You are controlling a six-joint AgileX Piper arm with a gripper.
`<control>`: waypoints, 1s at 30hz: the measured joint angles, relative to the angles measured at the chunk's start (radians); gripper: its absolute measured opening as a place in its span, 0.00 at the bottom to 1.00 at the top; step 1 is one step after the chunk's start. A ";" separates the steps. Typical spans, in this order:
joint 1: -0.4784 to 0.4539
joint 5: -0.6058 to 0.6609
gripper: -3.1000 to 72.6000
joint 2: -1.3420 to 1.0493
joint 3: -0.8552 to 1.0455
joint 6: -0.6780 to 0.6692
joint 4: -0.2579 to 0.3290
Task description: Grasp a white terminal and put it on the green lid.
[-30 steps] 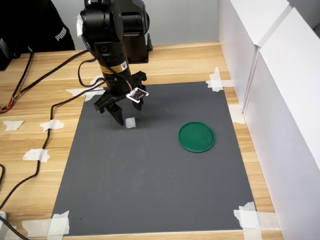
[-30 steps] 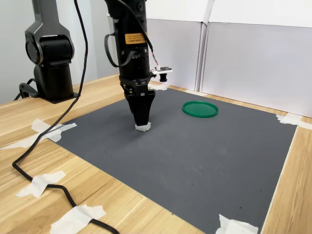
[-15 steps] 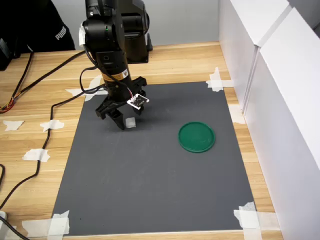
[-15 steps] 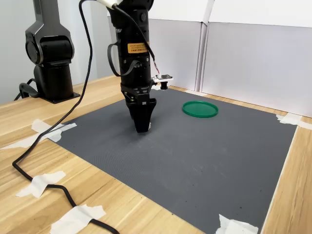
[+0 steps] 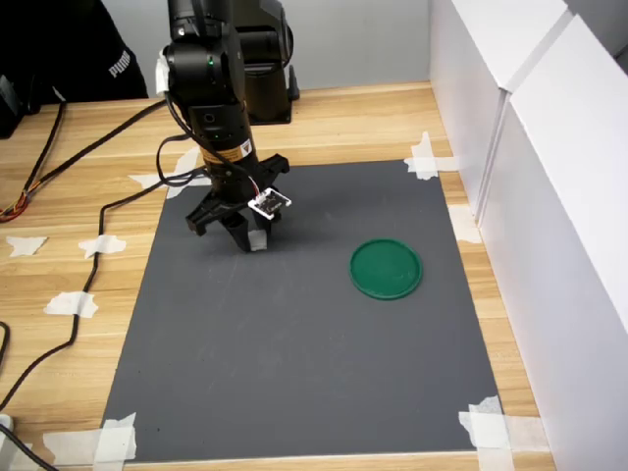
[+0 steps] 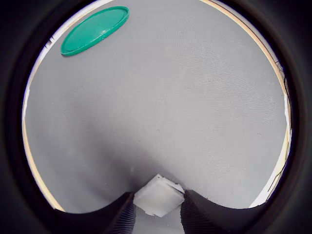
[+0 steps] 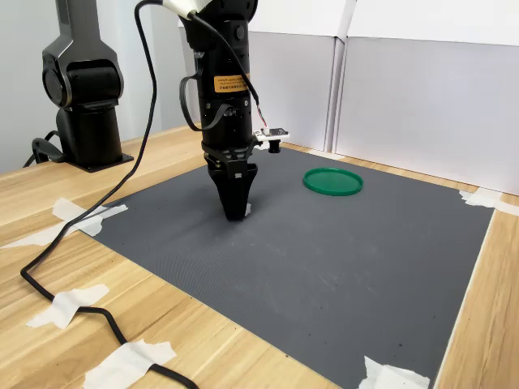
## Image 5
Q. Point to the small white plastic terminal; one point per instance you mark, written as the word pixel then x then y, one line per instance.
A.
pixel 257 241

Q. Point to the dark grey mat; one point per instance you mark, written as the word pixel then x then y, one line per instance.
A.
pixel 275 343

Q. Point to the round green lid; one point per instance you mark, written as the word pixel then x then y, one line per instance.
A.
pixel 386 270

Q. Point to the white partition panel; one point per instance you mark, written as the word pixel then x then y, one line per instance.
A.
pixel 481 88
pixel 564 270

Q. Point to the person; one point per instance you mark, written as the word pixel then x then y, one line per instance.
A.
pixel 64 44

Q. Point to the white masking tape piece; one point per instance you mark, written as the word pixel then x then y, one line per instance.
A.
pixel 147 180
pixel 27 245
pixel 68 304
pixel 422 164
pixel 463 225
pixel 490 432
pixel 103 245
pixel 115 441

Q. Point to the small white camera circuit board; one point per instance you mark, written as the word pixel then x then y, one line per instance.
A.
pixel 270 201

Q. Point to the black box device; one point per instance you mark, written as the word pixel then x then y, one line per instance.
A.
pixel 9 108

